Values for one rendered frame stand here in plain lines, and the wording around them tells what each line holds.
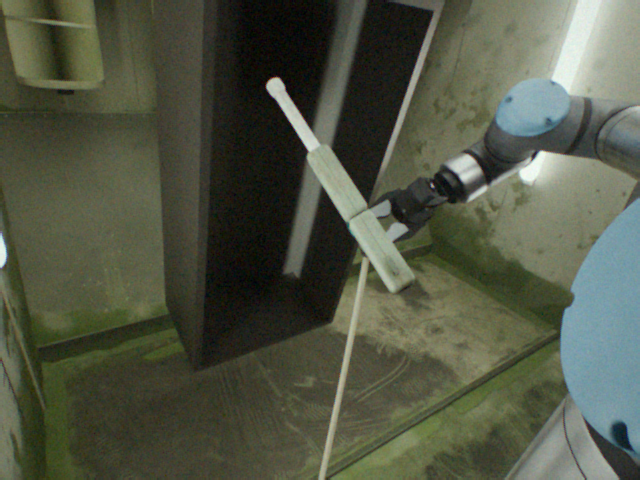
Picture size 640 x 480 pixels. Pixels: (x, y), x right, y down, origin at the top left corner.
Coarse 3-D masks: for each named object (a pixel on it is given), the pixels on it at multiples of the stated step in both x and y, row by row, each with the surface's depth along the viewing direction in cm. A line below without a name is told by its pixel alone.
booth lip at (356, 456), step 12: (552, 336) 240; (528, 348) 227; (540, 348) 231; (516, 360) 217; (492, 372) 206; (468, 384) 197; (480, 384) 199; (456, 396) 189; (432, 408) 181; (420, 420) 175; (396, 432) 168; (372, 444) 161; (384, 444) 165; (348, 456) 155; (360, 456) 157; (336, 468) 151
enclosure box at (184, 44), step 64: (192, 0) 71; (256, 0) 103; (320, 0) 113; (384, 0) 109; (192, 64) 77; (256, 64) 114; (320, 64) 125; (384, 64) 113; (192, 128) 84; (256, 128) 127; (320, 128) 141; (384, 128) 118; (192, 192) 94; (256, 192) 143; (320, 192) 153; (192, 256) 105; (256, 256) 165; (320, 256) 162; (192, 320) 119; (256, 320) 157; (320, 320) 164
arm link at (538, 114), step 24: (528, 96) 58; (552, 96) 57; (576, 96) 59; (504, 120) 60; (528, 120) 57; (552, 120) 56; (576, 120) 57; (504, 144) 64; (528, 144) 61; (552, 144) 60
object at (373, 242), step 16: (272, 80) 76; (272, 96) 77; (288, 112) 74; (304, 128) 73; (304, 144) 74; (320, 160) 71; (336, 160) 71; (320, 176) 70; (336, 176) 70; (336, 192) 69; (352, 192) 69; (352, 208) 68; (352, 224) 68; (368, 224) 67; (368, 240) 67; (384, 240) 66; (368, 256) 68; (384, 256) 66; (400, 256) 66; (384, 272) 65; (400, 272) 64; (400, 288) 65
